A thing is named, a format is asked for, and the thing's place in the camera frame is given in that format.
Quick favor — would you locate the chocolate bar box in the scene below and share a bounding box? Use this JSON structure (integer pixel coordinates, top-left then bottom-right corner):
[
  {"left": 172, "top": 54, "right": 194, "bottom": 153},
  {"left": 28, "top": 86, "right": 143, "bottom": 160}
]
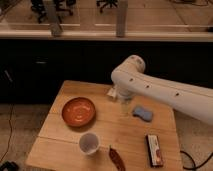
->
[{"left": 146, "top": 134, "right": 164, "bottom": 167}]

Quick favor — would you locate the blue sponge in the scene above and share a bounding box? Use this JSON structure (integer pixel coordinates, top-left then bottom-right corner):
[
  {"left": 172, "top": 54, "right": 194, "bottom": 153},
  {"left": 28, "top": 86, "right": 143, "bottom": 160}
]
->
[{"left": 132, "top": 106, "right": 153, "bottom": 122}]

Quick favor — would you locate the black office chair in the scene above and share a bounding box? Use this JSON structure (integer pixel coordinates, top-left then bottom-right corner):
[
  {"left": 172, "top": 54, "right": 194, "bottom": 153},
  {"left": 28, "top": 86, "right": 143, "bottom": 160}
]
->
[
  {"left": 96, "top": 0, "right": 118, "bottom": 13},
  {"left": 30, "top": 0, "right": 75, "bottom": 23}
]

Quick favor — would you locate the grey metal post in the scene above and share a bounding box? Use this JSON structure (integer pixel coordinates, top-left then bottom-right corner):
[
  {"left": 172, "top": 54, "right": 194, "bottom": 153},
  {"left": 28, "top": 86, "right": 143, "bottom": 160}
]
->
[
  {"left": 44, "top": 0, "right": 62, "bottom": 37},
  {"left": 116, "top": 0, "right": 128, "bottom": 37}
]

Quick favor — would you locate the white cup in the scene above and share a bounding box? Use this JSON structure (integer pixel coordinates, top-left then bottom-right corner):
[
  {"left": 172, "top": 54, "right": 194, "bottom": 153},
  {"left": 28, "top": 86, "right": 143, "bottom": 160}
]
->
[{"left": 79, "top": 132, "right": 100, "bottom": 155}]

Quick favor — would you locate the black office chair left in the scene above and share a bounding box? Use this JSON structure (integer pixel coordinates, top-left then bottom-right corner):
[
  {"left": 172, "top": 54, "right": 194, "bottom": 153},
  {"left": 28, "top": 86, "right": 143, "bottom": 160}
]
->
[{"left": 30, "top": 0, "right": 75, "bottom": 23}]

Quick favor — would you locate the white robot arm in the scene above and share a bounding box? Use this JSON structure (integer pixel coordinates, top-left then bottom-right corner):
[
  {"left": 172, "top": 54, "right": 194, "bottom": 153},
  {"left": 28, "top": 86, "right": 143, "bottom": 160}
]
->
[{"left": 111, "top": 55, "right": 213, "bottom": 125}]

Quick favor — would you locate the black cable left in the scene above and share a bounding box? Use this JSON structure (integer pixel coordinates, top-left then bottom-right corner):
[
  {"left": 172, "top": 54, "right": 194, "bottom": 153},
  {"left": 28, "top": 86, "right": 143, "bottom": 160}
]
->
[{"left": 0, "top": 69, "right": 16, "bottom": 163}]

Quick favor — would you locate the small clear bottle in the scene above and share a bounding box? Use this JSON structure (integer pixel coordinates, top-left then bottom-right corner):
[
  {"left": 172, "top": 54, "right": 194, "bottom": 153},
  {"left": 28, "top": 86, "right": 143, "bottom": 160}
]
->
[{"left": 107, "top": 87, "right": 117, "bottom": 99}]

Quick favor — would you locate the grey metal post right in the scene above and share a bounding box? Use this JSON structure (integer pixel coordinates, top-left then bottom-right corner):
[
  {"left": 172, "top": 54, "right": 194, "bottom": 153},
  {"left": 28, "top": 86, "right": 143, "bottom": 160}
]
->
[{"left": 116, "top": 0, "right": 128, "bottom": 37}]

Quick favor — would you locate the black floor cable right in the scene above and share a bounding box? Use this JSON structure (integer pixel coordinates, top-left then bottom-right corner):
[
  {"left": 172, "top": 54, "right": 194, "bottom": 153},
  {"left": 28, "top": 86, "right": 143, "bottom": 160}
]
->
[{"left": 180, "top": 150, "right": 213, "bottom": 171}]

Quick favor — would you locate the black object floor corner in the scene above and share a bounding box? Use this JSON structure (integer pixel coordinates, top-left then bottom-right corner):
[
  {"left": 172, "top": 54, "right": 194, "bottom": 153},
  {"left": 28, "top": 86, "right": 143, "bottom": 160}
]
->
[{"left": 0, "top": 162, "right": 19, "bottom": 171}]

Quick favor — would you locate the grey metal post left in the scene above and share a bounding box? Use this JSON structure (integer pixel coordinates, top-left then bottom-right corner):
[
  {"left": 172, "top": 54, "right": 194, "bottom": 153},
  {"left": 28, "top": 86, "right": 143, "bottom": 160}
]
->
[{"left": 44, "top": 0, "right": 62, "bottom": 37}]

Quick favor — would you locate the black office chair centre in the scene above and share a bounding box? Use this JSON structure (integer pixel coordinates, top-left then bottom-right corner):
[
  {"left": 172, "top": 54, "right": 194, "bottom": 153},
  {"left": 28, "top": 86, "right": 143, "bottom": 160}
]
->
[{"left": 96, "top": 0, "right": 118, "bottom": 13}]

